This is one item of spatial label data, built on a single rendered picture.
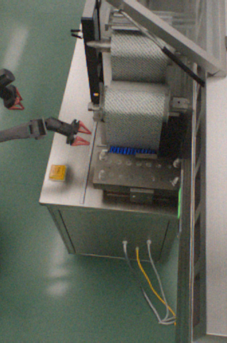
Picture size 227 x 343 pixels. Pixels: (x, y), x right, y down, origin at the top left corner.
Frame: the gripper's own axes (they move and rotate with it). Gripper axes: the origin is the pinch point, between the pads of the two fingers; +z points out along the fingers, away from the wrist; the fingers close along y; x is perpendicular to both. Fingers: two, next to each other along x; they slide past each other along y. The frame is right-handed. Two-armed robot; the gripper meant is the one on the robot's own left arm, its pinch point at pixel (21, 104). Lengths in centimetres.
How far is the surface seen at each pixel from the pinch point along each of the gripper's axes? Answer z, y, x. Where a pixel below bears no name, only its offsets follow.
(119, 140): 17, -36, -36
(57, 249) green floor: 88, -39, 58
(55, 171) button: 14.8, -34.7, -1.1
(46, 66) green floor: 98, 130, 38
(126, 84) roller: 7, -19, -51
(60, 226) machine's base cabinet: 40, -49, 19
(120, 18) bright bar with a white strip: -11, -4, -63
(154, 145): 25, -42, -48
